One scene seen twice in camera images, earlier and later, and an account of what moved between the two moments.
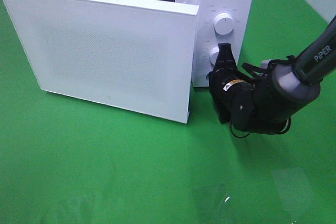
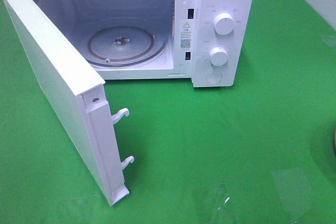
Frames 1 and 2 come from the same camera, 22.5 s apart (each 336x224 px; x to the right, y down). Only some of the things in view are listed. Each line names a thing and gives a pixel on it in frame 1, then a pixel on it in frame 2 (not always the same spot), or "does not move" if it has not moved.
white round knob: [213, 54] does not move
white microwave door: [133, 54] to [75, 90]
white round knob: [223, 23] does not move
